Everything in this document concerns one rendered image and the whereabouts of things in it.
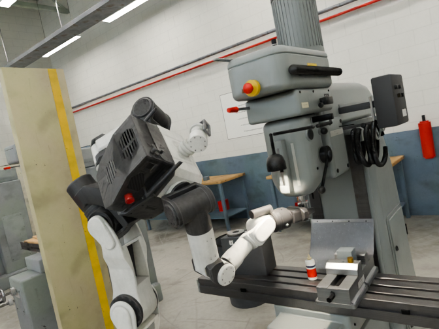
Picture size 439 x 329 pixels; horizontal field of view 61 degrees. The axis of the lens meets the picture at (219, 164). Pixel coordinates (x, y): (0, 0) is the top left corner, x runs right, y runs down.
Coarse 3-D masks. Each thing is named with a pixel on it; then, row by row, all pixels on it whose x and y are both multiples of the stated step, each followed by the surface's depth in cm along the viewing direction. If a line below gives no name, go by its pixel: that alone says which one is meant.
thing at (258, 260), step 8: (232, 232) 185; (240, 232) 182; (224, 240) 182; (232, 240) 180; (224, 248) 183; (256, 248) 174; (264, 248) 174; (272, 248) 182; (248, 256) 177; (256, 256) 174; (264, 256) 173; (272, 256) 181; (240, 264) 180; (248, 264) 177; (256, 264) 175; (264, 264) 173; (272, 264) 180; (240, 272) 180; (248, 272) 178; (256, 272) 176; (264, 272) 174
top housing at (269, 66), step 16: (272, 48) 130; (288, 48) 133; (304, 48) 145; (240, 64) 138; (256, 64) 134; (272, 64) 130; (288, 64) 132; (304, 64) 142; (320, 64) 154; (240, 80) 139; (272, 80) 131; (288, 80) 131; (304, 80) 140; (320, 80) 152; (240, 96) 140; (256, 96) 138
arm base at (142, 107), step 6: (138, 102) 140; (144, 102) 139; (150, 102) 138; (132, 108) 141; (138, 108) 139; (144, 108) 138; (150, 108) 137; (132, 114) 140; (138, 114) 138; (144, 114) 137; (150, 120) 136; (168, 126) 148
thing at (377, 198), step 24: (360, 120) 182; (360, 144) 175; (384, 144) 194; (360, 168) 176; (384, 168) 190; (336, 192) 186; (360, 192) 178; (384, 192) 184; (312, 216) 196; (336, 216) 188; (360, 216) 180; (384, 216) 179; (384, 240) 178; (384, 264) 179; (408, 264) 197
